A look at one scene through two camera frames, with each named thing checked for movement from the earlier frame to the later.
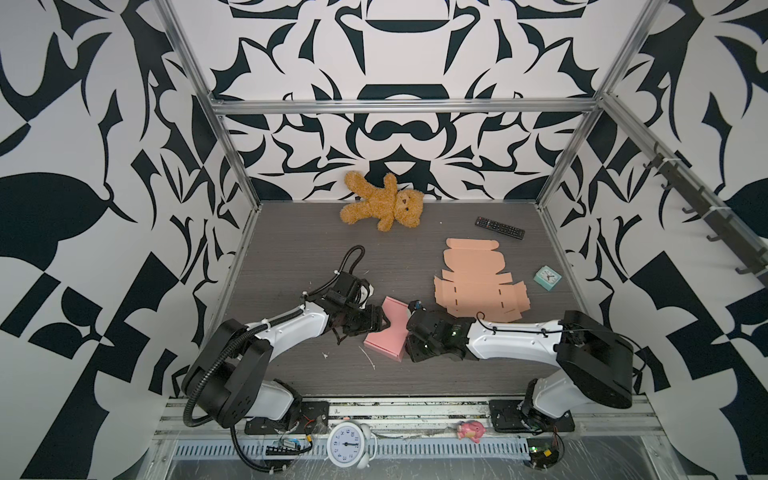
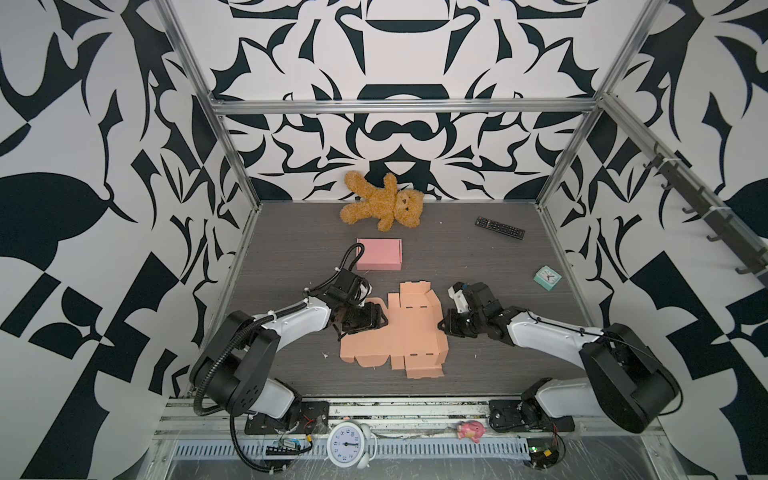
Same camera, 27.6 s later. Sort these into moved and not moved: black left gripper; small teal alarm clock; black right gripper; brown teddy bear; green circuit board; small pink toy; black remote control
Moved: black right gripper
Not moved: small teal alarm clock; black left gripper; small pink toy; black remote control; green circuit board; brown teddy bear
